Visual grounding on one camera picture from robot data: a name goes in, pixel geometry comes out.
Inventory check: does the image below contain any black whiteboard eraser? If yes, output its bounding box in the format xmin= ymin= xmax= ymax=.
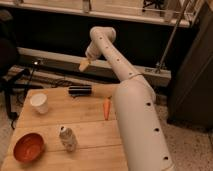
xmin=68 ymin=85 xmax=92 ymax=96

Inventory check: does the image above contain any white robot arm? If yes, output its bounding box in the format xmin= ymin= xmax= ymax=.
xmin=79 ymin=26 xmax=176 ymax=171

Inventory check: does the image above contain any white ceramic cup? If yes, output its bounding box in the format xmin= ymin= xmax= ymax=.
xmin=30 ymin=93 xmax=48 ymax=114

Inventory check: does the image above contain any orange carrot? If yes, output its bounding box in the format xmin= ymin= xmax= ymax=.
xmin=103 ymin=98 xmax=111 ymax=120

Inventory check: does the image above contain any black office chair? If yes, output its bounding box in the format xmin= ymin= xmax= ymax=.
xmin=0 ymin=9 xmax=44 ymax=130

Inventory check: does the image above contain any clear plastic bottle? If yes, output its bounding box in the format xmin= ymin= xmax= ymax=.
xmin=59 ymin=126 xmax=77 ymax=152

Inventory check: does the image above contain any metal tripod pole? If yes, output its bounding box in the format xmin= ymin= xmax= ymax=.
xmin=145 ymin=0 xmax=195 ymax=75

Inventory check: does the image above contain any red-orange bowl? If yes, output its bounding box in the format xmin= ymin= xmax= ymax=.
xmin=13 ymin=133 xmax=45 ymax=163

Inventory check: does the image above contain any dark cabinet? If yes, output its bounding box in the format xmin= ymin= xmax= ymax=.
xmin=167 ymin=2 xmax=213 ymax=129

